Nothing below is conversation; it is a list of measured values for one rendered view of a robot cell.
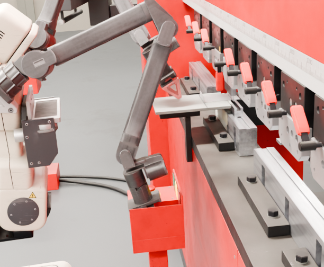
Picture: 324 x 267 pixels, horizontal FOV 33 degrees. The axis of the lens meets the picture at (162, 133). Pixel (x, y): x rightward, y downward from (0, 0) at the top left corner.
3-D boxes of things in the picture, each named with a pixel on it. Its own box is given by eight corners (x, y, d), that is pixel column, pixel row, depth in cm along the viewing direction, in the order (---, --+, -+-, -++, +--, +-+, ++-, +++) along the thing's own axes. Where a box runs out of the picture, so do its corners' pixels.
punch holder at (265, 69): (255, 114, 144) (255, 53, 138) (286, 112, 145) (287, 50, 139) (271, 133, 130) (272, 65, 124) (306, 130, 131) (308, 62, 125)
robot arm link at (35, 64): (160, -9, 158) (161, -13, 148) (179, 34, 160) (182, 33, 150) (23, 57, 159) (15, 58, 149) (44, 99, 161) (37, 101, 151)
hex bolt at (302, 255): (293, 257, 114) (293, 251, 113) (305, 256, 114) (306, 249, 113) (297, 265, 111) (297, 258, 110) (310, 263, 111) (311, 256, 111)
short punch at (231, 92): (224, 94, 199) (224, 69, 196) (230, 94, 199) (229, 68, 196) (230, 101, 190) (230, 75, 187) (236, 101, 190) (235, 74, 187)
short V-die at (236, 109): (222, 100, 202) (222, 93, 201) (230, 100, 203) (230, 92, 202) (234, 116, 184) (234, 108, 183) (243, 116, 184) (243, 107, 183)
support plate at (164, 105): (151, 100, 201) (151, 98, 201) (220, 94, 203) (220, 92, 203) (155, 115, 184) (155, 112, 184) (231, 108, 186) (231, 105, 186)
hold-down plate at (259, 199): (237, 184, 155) (237, 175, 154) (255, 183, 156) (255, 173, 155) (267, 238, 127) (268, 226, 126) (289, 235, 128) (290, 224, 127)
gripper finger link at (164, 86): (186, 89, 195) (172, 68, 192) (189, 95, 189) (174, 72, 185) (170, 99, 196) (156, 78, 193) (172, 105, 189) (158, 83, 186)
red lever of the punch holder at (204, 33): (199, 27, 196) (203, 49, 192) (210, 27, 197) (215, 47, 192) (198, 31, 198) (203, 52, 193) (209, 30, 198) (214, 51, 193)
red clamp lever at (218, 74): (214, 90, 178) (213, 61, 174) (226, 89, 178) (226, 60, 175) (215, 91, 176) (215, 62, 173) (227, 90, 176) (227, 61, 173)
